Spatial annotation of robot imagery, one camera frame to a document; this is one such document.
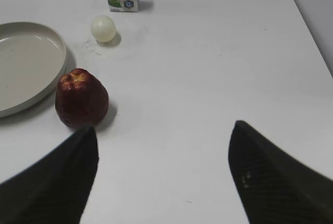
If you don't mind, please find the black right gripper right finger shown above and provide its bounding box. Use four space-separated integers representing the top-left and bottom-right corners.
228 121 332 223

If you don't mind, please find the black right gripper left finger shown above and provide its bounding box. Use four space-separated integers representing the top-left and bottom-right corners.
1 126 99 223

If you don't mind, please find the beige round plate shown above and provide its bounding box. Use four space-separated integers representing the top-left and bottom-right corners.
1 22 67 117

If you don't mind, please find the dark red wax apple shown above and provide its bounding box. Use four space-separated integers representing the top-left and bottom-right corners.
55 68 109 129

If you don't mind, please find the white egg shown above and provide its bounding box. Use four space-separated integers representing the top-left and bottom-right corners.
90 16 117 43

